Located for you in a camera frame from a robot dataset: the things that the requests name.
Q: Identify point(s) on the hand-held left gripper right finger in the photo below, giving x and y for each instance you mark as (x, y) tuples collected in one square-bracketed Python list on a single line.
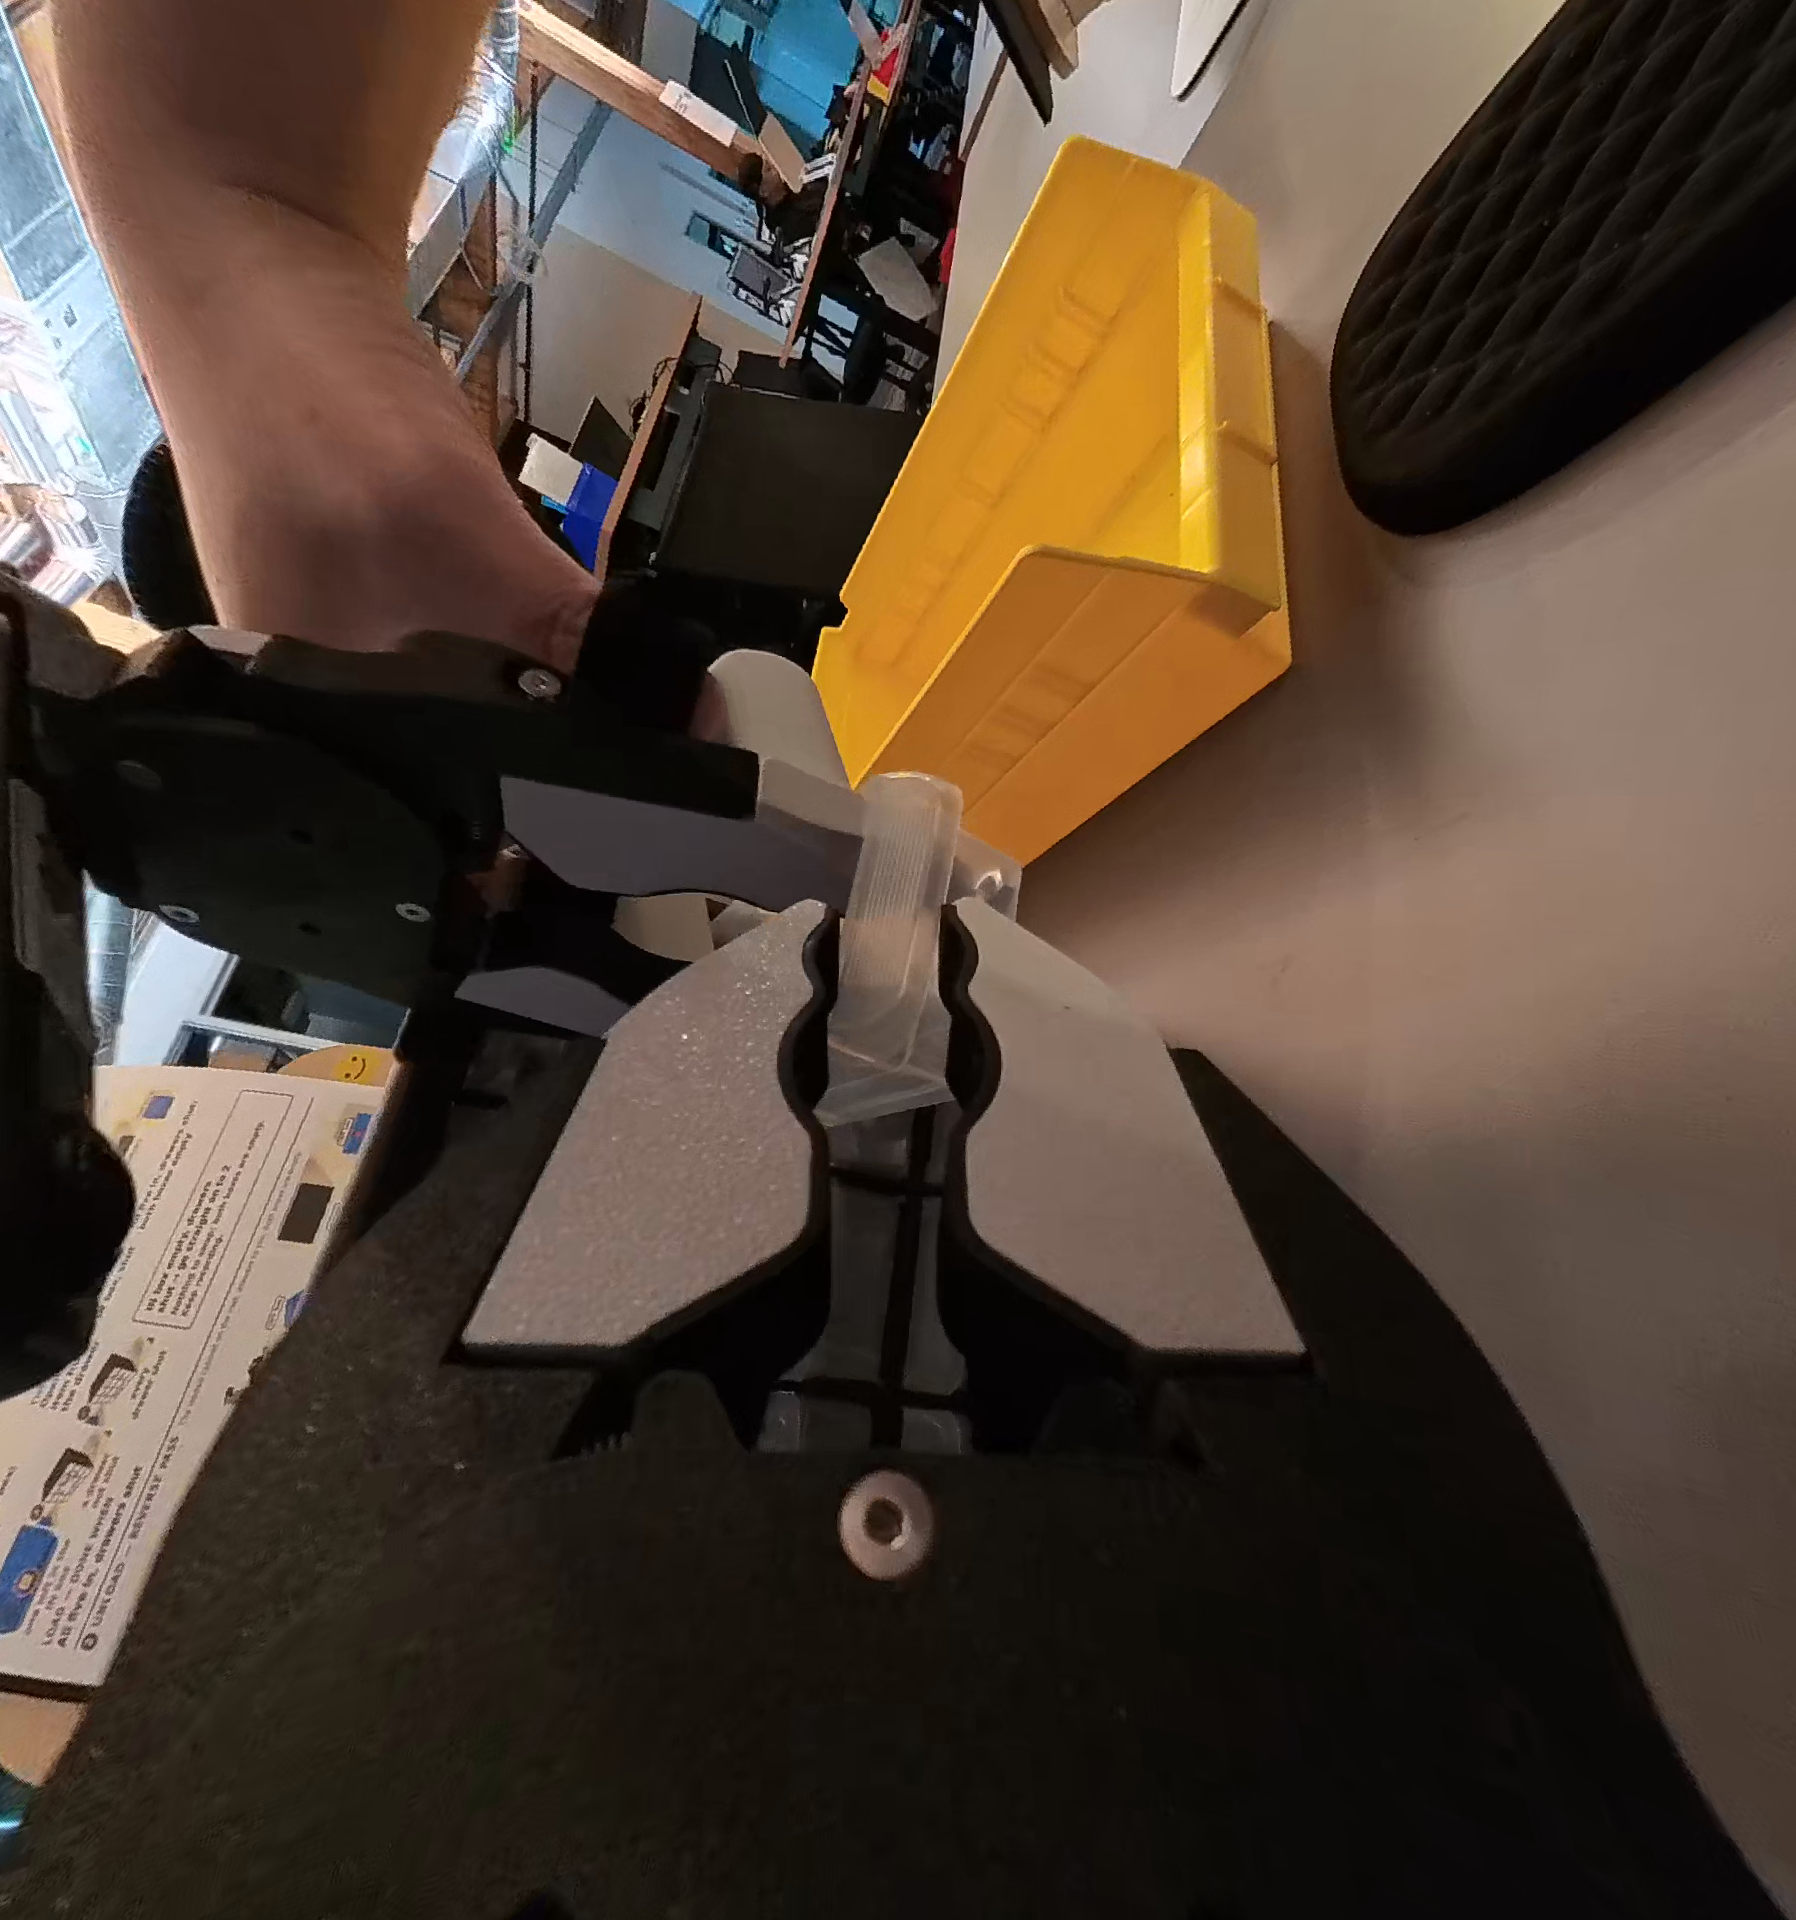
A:
[(1123, 1202)]

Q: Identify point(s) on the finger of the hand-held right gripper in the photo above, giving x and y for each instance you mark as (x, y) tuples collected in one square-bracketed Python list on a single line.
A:
[(554, 999), (719, 836)]

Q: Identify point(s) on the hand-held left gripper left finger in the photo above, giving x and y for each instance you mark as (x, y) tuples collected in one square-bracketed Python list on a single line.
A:
[(660, 1202)]

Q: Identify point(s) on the clear plastic drawer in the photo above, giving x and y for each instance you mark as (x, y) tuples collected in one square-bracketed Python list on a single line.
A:
[(904, 961)]

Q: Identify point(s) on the black drawer cabinet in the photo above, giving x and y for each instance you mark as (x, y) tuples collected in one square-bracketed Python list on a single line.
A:
[(795, 494)]

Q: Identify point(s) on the yellow plastic bin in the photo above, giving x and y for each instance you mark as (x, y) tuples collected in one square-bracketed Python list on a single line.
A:
[(1079, 512)]

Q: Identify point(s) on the person's right forearm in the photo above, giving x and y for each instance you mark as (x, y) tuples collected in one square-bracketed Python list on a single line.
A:
[(269, 150)]

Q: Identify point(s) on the person's right hand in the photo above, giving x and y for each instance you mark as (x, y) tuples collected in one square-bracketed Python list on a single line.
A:
[(357, 512)]

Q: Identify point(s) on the printed instruction sheet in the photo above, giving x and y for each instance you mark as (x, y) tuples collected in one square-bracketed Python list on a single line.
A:
[(178, 1319)]

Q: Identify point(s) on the black ribbed pad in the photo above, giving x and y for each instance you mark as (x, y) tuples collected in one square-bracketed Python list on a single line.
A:
[(1620, 241)]

